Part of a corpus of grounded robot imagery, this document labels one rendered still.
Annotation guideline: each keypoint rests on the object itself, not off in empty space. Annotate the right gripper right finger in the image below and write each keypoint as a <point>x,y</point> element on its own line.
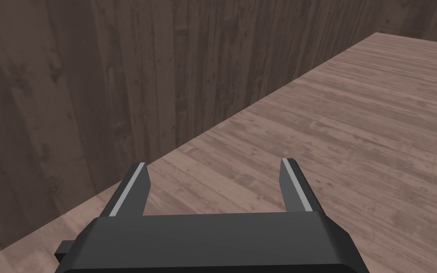
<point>297,187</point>

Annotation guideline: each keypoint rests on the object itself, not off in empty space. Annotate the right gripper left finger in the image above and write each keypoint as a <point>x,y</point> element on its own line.
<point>132,191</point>

